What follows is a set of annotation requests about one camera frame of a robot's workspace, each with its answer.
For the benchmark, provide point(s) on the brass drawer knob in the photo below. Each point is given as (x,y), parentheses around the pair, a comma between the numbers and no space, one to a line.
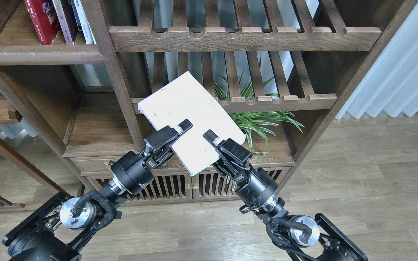
(107,165)

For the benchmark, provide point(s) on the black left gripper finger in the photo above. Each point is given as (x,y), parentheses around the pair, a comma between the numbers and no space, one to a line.
(158,145)

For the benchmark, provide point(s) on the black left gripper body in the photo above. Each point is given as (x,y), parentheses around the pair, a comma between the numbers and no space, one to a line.
(129,174)

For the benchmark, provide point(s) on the red book with photo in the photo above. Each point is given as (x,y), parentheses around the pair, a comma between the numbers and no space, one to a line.
(45,20)

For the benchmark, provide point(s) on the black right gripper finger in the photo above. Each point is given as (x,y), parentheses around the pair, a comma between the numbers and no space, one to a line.
(234,160)

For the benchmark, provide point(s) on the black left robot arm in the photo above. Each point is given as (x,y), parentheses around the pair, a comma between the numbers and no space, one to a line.
(61,227)

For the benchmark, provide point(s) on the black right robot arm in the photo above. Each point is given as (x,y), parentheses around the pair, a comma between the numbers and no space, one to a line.
(302,237)

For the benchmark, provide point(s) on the white paperback book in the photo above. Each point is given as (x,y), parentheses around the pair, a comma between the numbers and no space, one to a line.
(185,98)

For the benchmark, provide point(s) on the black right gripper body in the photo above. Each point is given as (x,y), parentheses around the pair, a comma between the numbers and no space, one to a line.
(257,190)

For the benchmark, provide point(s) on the maroon book white characters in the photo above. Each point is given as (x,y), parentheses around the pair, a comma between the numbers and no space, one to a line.
(67,20)

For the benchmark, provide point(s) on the upright white books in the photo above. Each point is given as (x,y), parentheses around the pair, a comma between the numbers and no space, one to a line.
(85,27)

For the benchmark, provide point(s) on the white curtain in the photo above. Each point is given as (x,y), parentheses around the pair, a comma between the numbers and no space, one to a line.
(391,84)

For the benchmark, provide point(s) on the dark wooden bookshelf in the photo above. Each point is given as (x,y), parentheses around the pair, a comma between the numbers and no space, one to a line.
(83,99)

